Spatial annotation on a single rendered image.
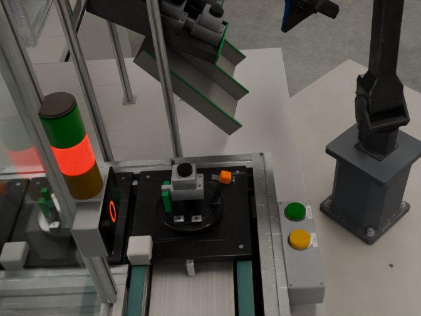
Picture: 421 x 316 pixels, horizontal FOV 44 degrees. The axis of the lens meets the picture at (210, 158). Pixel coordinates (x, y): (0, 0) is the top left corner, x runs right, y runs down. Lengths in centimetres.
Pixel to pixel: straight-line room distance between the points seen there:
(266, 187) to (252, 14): 260
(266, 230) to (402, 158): 30
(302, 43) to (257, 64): 170
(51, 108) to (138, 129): 81
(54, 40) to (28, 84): 130
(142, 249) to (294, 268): 29
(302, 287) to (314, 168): 41
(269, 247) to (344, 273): 18
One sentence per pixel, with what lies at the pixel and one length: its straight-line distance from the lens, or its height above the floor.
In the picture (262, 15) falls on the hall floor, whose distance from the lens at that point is 364.
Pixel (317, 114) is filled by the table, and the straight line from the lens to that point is 148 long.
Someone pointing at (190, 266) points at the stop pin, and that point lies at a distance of 103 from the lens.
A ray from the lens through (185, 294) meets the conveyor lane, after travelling 105.
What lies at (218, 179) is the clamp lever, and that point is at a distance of 102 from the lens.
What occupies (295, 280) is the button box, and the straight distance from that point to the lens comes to 100.
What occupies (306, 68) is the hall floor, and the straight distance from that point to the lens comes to 314.
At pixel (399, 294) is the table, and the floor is 86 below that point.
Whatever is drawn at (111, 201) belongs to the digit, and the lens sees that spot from 81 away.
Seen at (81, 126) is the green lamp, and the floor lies 138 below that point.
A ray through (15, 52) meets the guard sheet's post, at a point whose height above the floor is 150.
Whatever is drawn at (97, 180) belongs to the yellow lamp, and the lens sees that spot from 75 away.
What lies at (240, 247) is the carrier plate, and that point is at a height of 97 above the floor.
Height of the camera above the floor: 181
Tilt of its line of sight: 45 degrees down
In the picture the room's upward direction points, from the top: 6 degrees counter-clockwise
